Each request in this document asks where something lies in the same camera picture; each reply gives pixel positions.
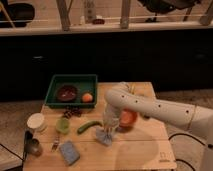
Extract green cucumber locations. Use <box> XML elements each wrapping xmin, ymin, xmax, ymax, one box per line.
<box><xmin>77</xmin><ymin>121</ymin><xmax>102</xmax><ymax>135</ymax></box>

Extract black office chair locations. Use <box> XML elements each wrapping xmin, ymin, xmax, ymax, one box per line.
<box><xmin>137</xmin><ymin>0</ymin><xmax>202</xmax><ymax>23</ymax></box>

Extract bunch of dark grapes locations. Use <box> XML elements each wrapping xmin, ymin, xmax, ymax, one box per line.
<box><xmin>63</xmin><ymin>107</ymin><xmax>82</xmax><ymax>119</ymax></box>

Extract black cable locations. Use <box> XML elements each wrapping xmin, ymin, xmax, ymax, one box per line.
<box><xmin>168</xmin><ymin>132</ymin><xmax>213</xmax><ymax>171</ymax></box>

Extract silver fork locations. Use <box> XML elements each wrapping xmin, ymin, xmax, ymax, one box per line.
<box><xmin>51</xmin><ymin>134</ymin><xmax>60</xmax><ymax>151</ymax></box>

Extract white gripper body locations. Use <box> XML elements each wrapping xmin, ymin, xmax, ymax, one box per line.
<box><xmin>103</xmin><ymin>112</ymin><xmax>119</xmax><ymax>133</ymax></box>

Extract orange plate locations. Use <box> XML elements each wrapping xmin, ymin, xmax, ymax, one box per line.
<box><xmin>120</xmin><ymin>110</ymin><xmax>137</xmax><ymax>127</ymax></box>

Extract dark red bowl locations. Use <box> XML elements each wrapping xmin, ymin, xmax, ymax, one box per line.
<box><xmin>56</xmin><ymin>85</ymin><xmax>78</xmax><ymax>102</ymax></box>

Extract blue-grey towel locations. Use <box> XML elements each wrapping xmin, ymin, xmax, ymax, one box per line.
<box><xmin>96</xmin><ymin>129</ymin><xmax>114</xmax><ymax>146</ymax></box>

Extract orange fruit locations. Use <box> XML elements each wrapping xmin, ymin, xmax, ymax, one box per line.
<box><xmin>81</xmin><ymin>93</ymin><xmax>93</xmax><ymax>103</ymax></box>

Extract green plastic tray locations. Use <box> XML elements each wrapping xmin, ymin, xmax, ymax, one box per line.
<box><xmin>45</xmin><ymin>74</ymin><xmax>98</xmax><ymax>108</ymax></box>

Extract blue sponge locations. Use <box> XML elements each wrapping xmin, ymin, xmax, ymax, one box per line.
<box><xmin>59</xmin><ymin>141</ymin><xmax>80</xmax><ymax>166</ymax></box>

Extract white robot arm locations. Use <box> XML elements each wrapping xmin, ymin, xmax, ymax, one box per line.
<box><xmin>103</xmin><ymin>82</ymin><xmax>213</xmax><ymax>171</ymax></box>

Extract metal cup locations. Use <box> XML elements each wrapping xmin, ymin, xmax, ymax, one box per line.
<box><xmin>26</xmin><ymin>139</ymin><xmax>43</xmax><ymax>157</ymax></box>

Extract wooden chopsticks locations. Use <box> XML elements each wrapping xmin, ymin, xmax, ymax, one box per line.
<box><xmin>130</xmin><ymin>83</ymin><xmax>135</xmax><ymax>94</ymax></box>

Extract green plastic cup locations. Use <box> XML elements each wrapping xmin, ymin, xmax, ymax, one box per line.
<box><xmin>56</xmin><ymin>118</ymin><xmax>69</xmax><ymax>134</ymax></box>

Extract black clamp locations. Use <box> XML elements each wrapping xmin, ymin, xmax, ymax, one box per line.
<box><xmin>23</xmin><ymin>131</ymin><xmax>33</xmax><ymax>160</ymax></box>

